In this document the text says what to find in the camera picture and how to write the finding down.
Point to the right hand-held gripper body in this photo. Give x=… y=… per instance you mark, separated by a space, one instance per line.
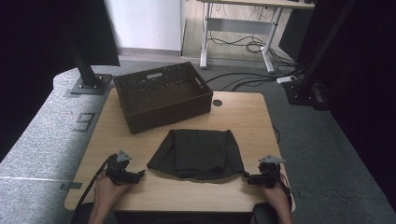
x=269 y=174

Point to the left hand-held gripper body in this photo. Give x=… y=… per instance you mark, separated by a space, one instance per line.
x=120 y=174

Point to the black cloth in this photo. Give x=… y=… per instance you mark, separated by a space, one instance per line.
x=196 y=154

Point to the brown woven basket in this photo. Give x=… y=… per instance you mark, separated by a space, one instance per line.
x=162 y=99

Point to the person's left hand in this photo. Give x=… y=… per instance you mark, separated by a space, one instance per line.
x=107 y=193

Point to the person's right hand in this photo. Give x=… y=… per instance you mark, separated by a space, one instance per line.
x=277 y=199

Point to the grey tape strip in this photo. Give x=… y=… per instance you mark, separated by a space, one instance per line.
x=71 y=186

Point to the person's dark clothing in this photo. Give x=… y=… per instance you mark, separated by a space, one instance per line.
x=183 y=218

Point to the black round table grommet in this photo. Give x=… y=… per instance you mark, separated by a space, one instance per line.
x=217 y=102

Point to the white power strip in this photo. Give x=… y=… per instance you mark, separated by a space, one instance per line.
x=286 y=79

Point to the black metal stand square base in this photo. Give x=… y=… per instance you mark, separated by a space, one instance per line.
x=88 y=79

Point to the black curtain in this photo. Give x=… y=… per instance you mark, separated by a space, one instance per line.
x=367 y=93
x=37 y=56

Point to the black computer case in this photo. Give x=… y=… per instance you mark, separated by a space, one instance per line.
x=295 y=34

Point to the white frame desk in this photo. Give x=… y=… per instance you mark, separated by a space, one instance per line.
x=239 y=26

